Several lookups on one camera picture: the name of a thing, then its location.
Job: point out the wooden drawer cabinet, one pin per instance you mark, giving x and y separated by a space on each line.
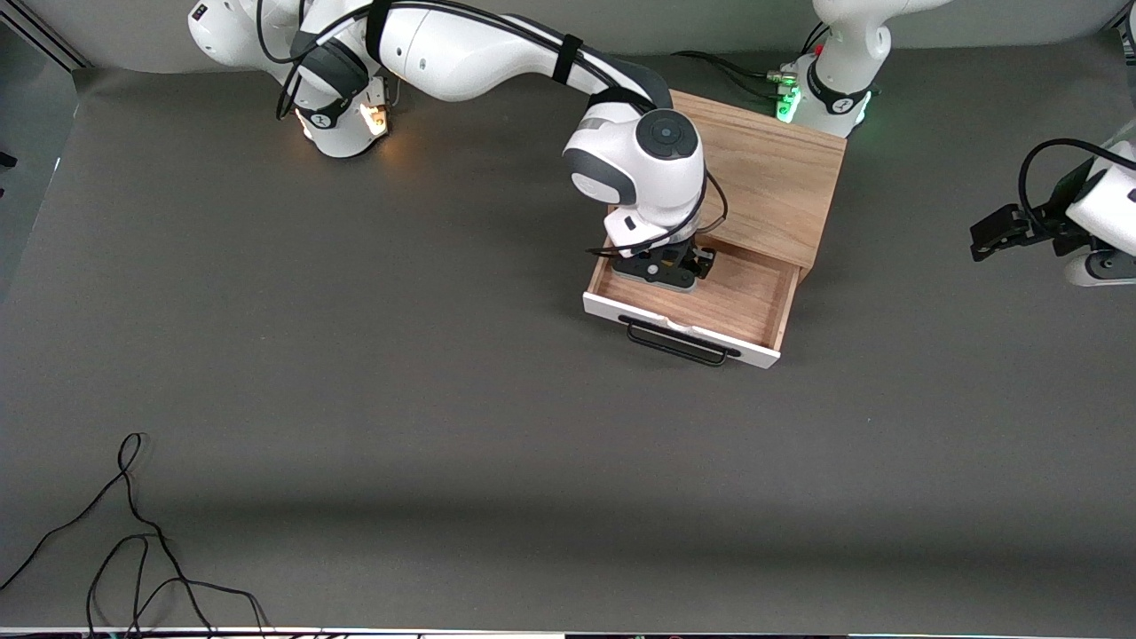
772 169

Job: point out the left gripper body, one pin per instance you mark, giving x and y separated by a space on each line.
1045 221

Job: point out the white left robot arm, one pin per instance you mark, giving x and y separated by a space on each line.
848 53

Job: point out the white-fronted wooden drawer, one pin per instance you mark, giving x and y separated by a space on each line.
737 302

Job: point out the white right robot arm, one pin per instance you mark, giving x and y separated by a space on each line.
461 53

